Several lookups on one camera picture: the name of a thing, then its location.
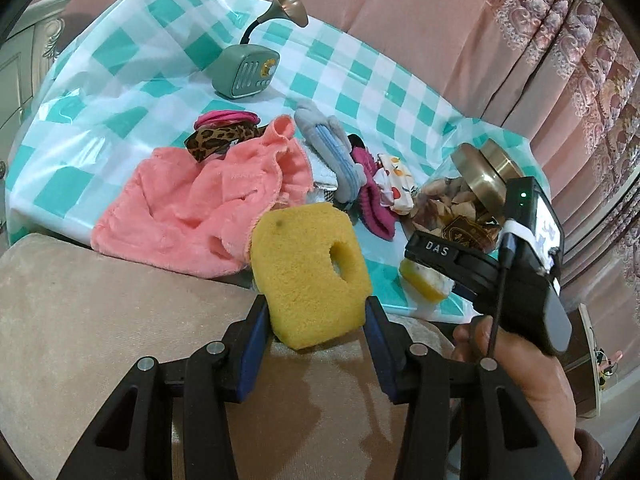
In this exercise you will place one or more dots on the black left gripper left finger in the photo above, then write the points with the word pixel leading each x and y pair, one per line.
pixel 129 438

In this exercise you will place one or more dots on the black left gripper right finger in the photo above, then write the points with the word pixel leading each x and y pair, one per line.
pixel 476 407

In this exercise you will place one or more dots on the magenta knit sock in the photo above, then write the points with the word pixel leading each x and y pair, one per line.
pixel 378 219

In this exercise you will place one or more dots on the white fruit print cloth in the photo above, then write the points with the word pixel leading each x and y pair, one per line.
pixel 395 183

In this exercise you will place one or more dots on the yellow sponge with hole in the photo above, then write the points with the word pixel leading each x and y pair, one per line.
pixel 307 262

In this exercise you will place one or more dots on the pink fleece towel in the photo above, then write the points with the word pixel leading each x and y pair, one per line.
pixel 197 218

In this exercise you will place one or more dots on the grey blue plush cloth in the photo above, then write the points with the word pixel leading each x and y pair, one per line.
pixel 328 138

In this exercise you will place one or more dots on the right hand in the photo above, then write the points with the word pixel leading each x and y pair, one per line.
pixel 540 377

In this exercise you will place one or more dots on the yellow white sponge block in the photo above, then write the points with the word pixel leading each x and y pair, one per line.
pixel 429 283

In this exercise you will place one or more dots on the glass jar with gold lid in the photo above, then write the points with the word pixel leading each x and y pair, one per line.
pixel 463 200

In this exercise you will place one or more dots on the black scrunchie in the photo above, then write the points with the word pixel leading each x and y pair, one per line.
pixel 355 141

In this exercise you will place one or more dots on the leopard print scrunchie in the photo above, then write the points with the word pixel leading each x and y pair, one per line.
pixel 208 141

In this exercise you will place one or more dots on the pink scrunchie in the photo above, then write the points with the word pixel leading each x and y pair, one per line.
pixel 220 118

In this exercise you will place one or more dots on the teal checkered tablecloth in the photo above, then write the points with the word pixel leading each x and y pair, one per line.
pixel 138 76

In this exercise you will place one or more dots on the white carved cabinet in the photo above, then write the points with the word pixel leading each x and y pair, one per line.
pixel 26 57

